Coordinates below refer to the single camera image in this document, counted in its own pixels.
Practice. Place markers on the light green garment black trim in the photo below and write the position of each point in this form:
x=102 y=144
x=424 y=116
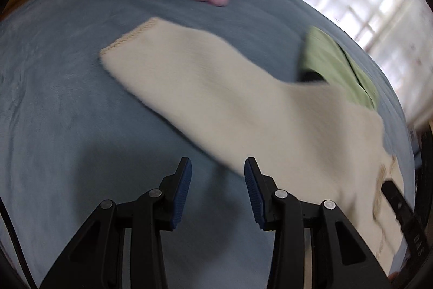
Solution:
x=324 y=58

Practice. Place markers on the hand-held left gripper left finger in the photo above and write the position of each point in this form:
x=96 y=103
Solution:
x=181 y=196

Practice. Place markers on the cream fleece blanket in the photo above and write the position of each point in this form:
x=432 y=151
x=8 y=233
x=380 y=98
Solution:
x=220 y=89

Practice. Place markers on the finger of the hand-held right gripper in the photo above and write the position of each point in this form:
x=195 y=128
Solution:
x=402 y=211

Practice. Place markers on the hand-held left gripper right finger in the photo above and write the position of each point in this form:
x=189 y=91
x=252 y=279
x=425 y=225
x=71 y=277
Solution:
x=253 y=199

